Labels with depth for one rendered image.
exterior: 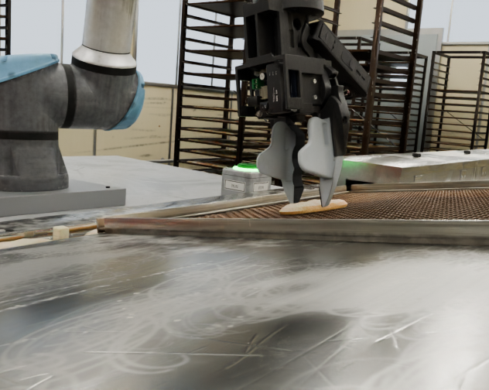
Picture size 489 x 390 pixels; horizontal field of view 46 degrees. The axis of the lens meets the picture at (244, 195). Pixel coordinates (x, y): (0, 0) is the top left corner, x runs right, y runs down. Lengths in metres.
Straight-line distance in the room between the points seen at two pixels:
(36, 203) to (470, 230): 0.75
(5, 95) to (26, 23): 4.76
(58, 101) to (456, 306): 0.89
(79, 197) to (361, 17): 7.88
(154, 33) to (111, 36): 5.68
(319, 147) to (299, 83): 0.07
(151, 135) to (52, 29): 1.67
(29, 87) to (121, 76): 0.16
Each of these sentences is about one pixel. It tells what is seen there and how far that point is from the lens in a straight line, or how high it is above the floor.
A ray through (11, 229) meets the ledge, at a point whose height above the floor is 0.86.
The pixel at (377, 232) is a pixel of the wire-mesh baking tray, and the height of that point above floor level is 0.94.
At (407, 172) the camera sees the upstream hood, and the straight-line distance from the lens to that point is 1.20.
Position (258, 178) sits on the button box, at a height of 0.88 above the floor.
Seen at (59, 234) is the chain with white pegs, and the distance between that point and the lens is 0.66.
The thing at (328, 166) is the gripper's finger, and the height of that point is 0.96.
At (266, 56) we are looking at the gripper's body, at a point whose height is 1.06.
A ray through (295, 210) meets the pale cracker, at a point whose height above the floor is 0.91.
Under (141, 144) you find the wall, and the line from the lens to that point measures 6.65.
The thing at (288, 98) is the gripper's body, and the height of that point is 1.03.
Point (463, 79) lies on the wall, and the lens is 8.03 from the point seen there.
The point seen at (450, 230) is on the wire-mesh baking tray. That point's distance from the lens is 0.36.
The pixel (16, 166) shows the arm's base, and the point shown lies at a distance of 1.02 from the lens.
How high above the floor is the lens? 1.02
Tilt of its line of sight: 9 degrees down
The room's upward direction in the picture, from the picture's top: 4 degrees clockwise
